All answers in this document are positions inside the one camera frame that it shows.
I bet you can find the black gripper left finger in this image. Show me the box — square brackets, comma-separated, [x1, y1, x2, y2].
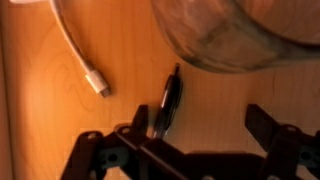
[132, 104, 149, 136]

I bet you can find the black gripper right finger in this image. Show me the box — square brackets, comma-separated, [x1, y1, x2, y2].
[244, 103, 303, 180]

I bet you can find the black pen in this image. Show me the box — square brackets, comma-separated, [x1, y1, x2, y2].
[152, 62, 185, 140]

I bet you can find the clear glass jar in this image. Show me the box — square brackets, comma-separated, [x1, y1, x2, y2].
[151, 0, 320, 74]

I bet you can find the white adapter dongle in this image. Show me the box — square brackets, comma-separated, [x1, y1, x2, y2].
[9, 0, 112, 99]

